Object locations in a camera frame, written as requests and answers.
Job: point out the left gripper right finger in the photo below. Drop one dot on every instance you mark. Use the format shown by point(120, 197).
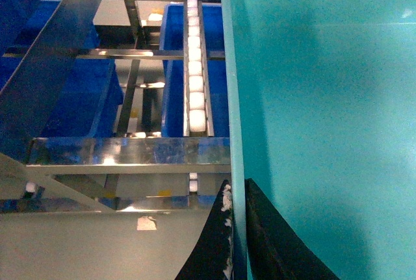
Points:
point(275, 251)

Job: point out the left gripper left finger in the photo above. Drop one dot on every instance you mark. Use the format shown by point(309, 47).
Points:
point(212, 256)

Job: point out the teal plastic bin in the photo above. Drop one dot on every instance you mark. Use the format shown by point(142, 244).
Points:
point(322, 117)

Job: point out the white roller track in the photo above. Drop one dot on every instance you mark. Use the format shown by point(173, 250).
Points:
point(197, 111)

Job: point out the blue crate lower middle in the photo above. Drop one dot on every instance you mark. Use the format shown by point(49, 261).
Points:
point(172, 100)

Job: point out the blue crate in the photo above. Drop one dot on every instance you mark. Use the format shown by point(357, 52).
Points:
point(88, 103)
point(172, 100)

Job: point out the blue crate lower left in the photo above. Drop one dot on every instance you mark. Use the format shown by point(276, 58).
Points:
point(88, 103)

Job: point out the stainless steel left shelf frame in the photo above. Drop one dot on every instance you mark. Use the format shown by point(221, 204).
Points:
point(32, 91)

